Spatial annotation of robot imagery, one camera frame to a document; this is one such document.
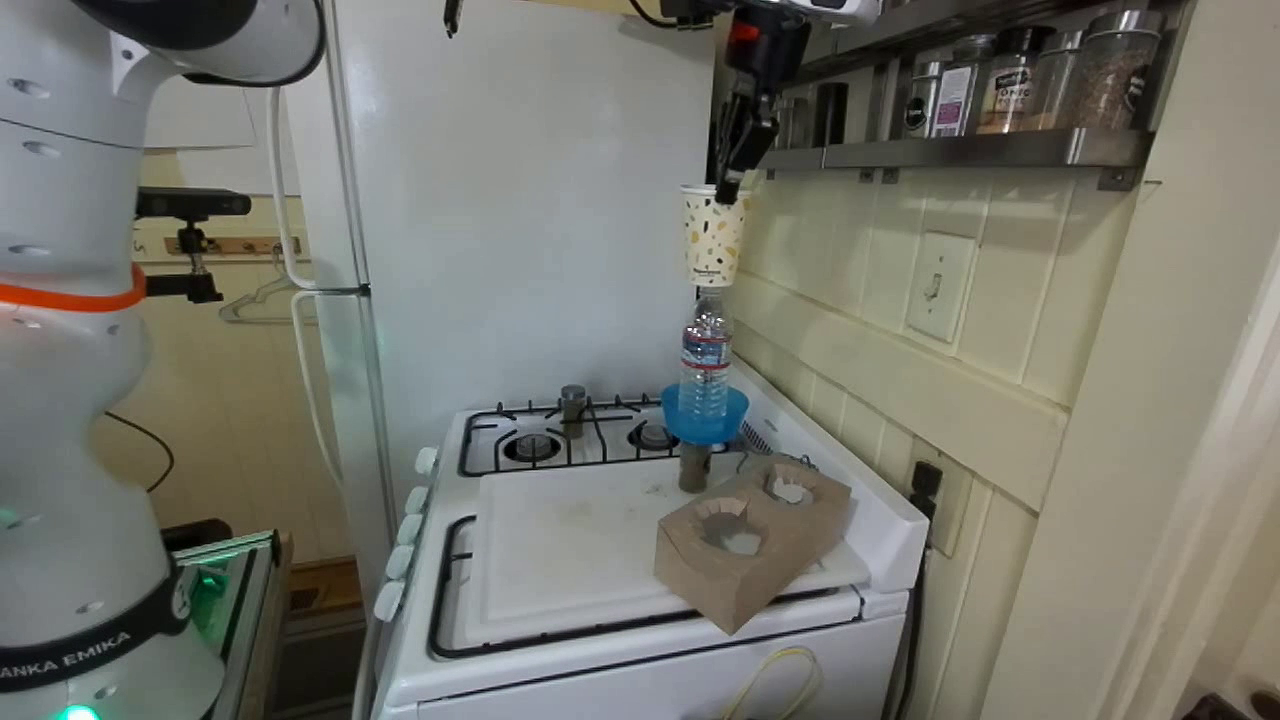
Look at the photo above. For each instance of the white refrigerator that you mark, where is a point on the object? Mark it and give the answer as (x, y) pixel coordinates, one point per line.
(523, 214)

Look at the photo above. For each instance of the small grey cylinder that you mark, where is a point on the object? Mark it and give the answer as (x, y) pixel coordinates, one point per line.
(694, 471)

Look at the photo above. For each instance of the black stove grate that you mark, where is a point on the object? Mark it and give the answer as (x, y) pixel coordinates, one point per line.
(603, 439)

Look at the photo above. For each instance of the white wall switch plate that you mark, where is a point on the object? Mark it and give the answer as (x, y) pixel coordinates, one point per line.
(940, 284)

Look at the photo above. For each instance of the grey metal tumbler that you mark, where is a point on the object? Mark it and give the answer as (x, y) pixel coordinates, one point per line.
(575, 406)

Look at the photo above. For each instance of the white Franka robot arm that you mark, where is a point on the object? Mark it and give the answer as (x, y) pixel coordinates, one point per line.
(67, 400)

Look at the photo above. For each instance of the black gripper red collar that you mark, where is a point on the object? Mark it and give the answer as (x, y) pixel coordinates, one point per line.
(763, 54)

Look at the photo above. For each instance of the cardboard cup holder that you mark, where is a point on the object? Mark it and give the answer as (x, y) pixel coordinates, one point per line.
(763, 562)

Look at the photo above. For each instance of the white gas stove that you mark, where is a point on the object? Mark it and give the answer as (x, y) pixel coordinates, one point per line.
(640, 675)

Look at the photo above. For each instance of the clear plastic water bottle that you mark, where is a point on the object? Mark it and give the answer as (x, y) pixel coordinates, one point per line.
(704, 344)

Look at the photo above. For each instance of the glass spice jar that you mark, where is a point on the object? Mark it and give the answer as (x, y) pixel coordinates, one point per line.
(915, 107)
(1022, 87)
(1113, 80)
(954, 103)

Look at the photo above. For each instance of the white stove knob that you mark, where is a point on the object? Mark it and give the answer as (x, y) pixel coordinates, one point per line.
(400, 556)
(416, 503)
(427, 463)
(391, 603)

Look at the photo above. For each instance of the metal robot stand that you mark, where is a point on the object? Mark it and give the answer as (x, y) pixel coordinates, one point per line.
(246, 624)

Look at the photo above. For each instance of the round stove burner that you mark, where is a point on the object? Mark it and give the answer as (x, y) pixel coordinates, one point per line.
(534, 446)
(653, 432)

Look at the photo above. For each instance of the steel spice shelf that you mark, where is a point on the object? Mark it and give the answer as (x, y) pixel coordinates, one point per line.
(907, 30)
(961, 152)

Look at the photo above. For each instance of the black stereo camera on mount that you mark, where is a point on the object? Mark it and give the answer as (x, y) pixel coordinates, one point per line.
(192, 202)

